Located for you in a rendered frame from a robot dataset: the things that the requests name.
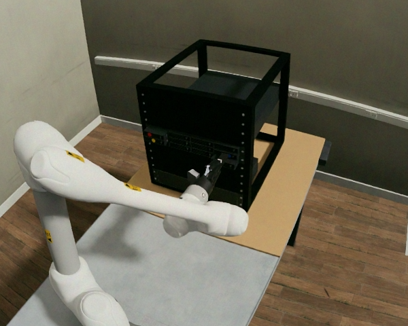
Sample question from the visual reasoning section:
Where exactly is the tan flat board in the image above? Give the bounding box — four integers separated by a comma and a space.
127, 128, 325, 257

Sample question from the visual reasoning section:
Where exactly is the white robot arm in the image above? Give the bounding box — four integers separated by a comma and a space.
14, 121, 248, 326

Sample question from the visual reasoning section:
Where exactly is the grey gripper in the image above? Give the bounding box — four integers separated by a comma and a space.
193, 153, 228, 196

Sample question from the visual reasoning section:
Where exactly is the black server rack frame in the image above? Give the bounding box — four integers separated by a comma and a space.
136, 39, 290, 213

